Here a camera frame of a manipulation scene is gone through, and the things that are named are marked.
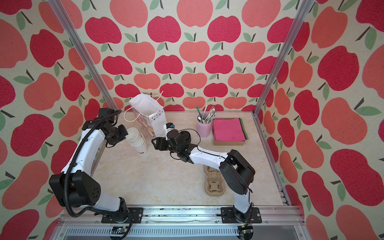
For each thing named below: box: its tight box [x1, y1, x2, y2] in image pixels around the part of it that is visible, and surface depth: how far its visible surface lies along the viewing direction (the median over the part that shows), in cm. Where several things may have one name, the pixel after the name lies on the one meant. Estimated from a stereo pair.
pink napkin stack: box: [212, 117, 249, 142], surface depth 107 cm
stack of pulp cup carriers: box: [204, 165, 226, 197], surface depth 82 cm
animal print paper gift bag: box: [123, 91, 167, 138], surface depth 95 cm
